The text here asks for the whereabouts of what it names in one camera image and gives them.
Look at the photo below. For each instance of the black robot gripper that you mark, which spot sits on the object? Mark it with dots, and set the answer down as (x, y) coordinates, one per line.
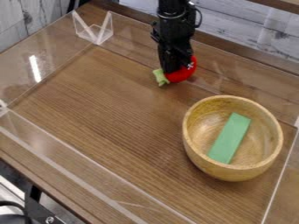
(172, 31)

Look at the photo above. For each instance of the red plush fruit green stem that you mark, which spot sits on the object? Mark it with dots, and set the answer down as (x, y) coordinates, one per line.
(174, 72)

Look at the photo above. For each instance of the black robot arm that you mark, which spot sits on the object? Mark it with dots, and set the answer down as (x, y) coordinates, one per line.
(175, 7)

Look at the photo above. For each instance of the wooden bowl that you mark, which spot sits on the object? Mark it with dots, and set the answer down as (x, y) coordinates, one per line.
(259, 148)

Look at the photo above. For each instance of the green rectangular block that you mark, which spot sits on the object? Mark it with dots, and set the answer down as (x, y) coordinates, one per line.
(230, 138)

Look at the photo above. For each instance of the clear acrylic tray wall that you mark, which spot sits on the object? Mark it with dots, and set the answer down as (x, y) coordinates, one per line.
(94, 132)

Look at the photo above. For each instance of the black table leg bracket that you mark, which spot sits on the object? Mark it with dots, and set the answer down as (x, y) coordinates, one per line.
(38, 213)

